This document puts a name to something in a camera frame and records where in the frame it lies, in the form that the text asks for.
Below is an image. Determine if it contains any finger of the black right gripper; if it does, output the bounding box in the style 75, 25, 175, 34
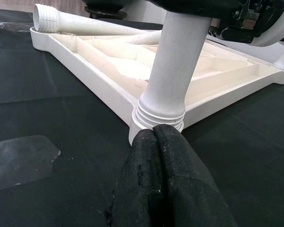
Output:
145, 0, 230, 19

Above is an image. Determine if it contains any crumpled clear tape patch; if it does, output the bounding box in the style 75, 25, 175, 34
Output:
0, 113, 62, 192

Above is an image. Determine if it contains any white plastic table top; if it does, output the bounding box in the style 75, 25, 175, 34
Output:
29, 26, 284, 146

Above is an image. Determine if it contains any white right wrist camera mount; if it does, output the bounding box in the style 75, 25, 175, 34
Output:
250, 0, 284, 47

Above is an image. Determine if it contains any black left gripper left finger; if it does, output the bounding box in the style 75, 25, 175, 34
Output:
111, 129, 165, 227

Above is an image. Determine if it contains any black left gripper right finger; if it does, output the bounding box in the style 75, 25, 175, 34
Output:
153, 125, 237, 227

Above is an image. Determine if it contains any black stool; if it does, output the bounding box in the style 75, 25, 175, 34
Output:
84, 4, 127, 19

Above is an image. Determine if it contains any black tablecloth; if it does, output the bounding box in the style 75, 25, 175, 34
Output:
0, 8, 284, 227

